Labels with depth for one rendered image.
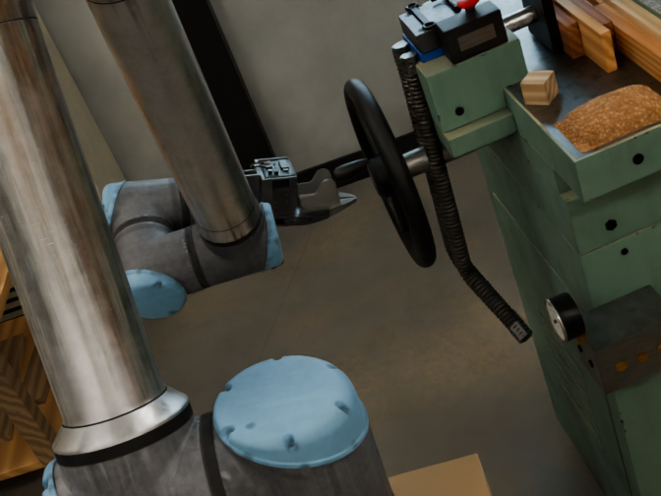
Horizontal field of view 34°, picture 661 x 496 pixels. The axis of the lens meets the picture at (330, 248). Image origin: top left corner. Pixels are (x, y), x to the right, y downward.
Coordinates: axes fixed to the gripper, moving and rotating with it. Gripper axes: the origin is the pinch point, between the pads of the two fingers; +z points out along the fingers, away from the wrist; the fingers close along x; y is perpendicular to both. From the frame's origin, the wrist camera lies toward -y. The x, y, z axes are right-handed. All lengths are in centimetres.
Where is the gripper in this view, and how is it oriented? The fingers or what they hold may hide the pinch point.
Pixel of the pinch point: (347, 203)
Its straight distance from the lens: 165.7
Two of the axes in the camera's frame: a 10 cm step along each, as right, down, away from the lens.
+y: 0.1, -8.6, -5.1
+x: -2.3, -5.0, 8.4
